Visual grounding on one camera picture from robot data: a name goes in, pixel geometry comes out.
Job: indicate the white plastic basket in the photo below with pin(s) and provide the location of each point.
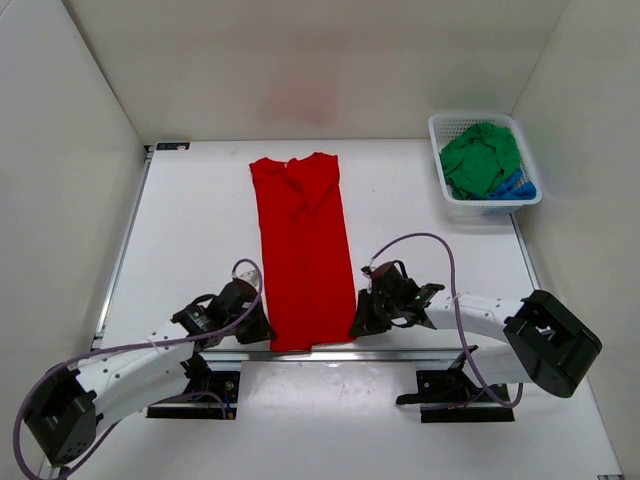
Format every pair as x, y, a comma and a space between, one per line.
447, 126

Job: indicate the blue t shirt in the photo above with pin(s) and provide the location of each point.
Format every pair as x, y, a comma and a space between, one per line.
514, 188

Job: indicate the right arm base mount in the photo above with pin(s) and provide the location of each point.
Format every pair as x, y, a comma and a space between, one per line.
449, 396

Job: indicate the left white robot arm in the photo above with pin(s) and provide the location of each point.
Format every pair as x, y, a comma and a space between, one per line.
72, 404

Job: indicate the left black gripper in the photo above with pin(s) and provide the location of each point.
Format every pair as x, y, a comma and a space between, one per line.
260, 331

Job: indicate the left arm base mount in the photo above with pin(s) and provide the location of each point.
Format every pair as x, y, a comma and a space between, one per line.
212, 393

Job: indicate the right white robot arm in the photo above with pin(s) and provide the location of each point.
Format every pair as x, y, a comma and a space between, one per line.
534, 340

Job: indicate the green t shirt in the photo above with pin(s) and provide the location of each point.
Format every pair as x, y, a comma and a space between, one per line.
481, 159

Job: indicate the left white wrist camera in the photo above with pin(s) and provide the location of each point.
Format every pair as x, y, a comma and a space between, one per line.
250, 276

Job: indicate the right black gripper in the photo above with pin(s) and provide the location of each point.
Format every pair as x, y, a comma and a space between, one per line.
364, 323

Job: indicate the red t shirt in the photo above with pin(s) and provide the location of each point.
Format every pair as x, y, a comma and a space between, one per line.
308, 275

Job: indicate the dark label sticker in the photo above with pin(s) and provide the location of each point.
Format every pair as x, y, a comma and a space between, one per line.
172, 146

